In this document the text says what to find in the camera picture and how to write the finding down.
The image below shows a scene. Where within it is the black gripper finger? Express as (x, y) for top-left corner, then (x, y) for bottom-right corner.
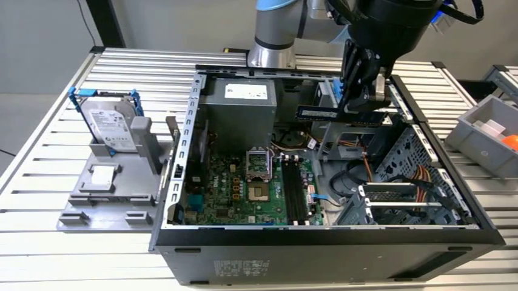
(337, 40), (366, 116)
(360, 50), (393, 113)

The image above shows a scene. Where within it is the RAM stick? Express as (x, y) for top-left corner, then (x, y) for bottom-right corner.
(297, 104), (385, 127)

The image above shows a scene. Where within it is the black RAM slot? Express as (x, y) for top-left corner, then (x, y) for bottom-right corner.
(293, 155), (312, 226)
(281, 155), (301, 226)

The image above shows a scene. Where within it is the blue drive latch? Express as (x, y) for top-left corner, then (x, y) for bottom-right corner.
(332, 79), (345, 107)

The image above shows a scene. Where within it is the silver drive cage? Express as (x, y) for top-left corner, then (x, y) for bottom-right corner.
(314, 77), (405, 161)

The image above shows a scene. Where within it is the round black fan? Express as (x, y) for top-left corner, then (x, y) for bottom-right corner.
(280, 129), (312, 151)

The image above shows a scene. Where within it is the white block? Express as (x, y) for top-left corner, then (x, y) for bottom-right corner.
(473, 119), (508, 136)

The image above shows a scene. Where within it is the small metal slat table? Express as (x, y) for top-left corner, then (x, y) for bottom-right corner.
(481, 64), (518, 105)

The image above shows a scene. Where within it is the grey power supply unit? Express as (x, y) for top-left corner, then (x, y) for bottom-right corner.
(201, 77), (280, 152)

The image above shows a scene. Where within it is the grey plastic bin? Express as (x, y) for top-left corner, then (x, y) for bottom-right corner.
(445, 94), (518, 182)

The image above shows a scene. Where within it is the metal socket cover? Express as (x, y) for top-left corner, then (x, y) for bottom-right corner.
(246, 147), (273, 182)

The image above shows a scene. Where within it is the silver disk bay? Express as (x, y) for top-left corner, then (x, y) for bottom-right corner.
(334, 180), (467, 227)

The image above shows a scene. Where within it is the CPU socket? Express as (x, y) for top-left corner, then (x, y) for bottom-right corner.
(246, 181), (273, 203)

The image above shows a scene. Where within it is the green motherboard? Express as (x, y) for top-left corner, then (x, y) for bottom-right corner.
(185, 150), (328, 227)

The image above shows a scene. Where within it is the black PC case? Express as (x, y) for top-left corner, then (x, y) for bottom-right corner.
(147, 63), (508, 287)

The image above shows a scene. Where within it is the hard disk in blue carrier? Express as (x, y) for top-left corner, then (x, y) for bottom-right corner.
(67, 87), (143, 154)

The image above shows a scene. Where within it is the grey parts rack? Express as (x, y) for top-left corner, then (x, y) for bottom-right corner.
(57, 116), (171, 234)

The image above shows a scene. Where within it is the silver CPU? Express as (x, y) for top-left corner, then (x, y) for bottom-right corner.
(90, 166), (115, 186)

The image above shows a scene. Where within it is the black camera cable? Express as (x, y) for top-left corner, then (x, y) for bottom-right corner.
(440, 0), (487, 25)

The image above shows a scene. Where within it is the yellow and orange wire bundle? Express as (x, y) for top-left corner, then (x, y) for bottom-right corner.
(410, 165), (437, 190)

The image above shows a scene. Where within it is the thick black cable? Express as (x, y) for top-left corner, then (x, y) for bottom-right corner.
(329, 162), (368, 210)

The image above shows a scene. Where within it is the black cable with blue tab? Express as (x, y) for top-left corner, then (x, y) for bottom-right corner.
(310, 193), (345, 207)

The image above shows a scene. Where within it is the black vertical post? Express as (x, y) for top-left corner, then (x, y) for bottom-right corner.
(86, 0), (127, 49)

